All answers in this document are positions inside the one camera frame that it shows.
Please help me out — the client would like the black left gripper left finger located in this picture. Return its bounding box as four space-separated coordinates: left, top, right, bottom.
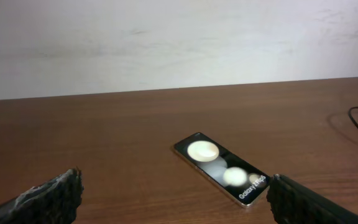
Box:
0 168 84 224

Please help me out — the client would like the black Galaxy flip phone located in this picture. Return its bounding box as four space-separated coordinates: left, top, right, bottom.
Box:
173 132 271 207

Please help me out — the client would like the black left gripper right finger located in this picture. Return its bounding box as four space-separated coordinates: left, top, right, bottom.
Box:
267 174 358 224

